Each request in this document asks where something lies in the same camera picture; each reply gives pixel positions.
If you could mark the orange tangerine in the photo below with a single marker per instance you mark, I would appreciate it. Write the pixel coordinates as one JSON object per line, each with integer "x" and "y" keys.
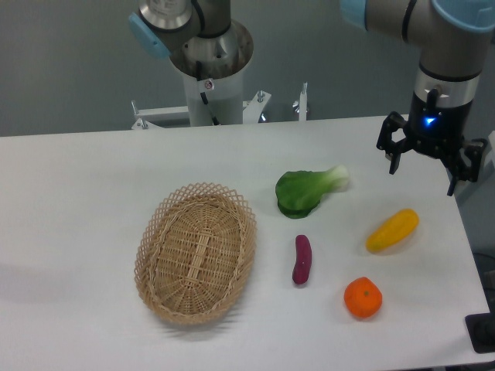
{"x": 362, "y": 298}

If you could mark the woven wicker basket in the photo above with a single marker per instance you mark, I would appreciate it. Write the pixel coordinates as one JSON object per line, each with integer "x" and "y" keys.
{"x": 196, "y": 254}

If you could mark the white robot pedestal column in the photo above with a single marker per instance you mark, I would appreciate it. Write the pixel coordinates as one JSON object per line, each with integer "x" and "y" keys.
{"x": 214, "y": 101}

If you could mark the white metal base frame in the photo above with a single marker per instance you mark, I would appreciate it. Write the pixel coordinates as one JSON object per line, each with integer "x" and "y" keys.
{"x": 253, "y": 111}

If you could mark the green bok choy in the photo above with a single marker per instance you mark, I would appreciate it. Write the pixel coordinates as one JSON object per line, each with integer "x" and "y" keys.
{"x": 299, "y": 193}

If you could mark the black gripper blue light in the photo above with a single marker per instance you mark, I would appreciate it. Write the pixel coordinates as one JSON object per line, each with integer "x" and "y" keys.
{"x": 436, "y": 132}

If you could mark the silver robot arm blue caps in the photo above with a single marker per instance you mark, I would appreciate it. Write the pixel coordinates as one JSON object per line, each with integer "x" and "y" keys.
{"x": 211, "y": 51}

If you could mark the black device at table edge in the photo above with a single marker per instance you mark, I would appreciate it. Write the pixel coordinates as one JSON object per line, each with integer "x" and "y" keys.
{"x": 481, "y": 332}

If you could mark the purple sweet potato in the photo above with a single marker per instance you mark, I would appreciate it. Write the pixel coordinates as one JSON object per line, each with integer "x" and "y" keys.
{"x": 303, "y": 260}

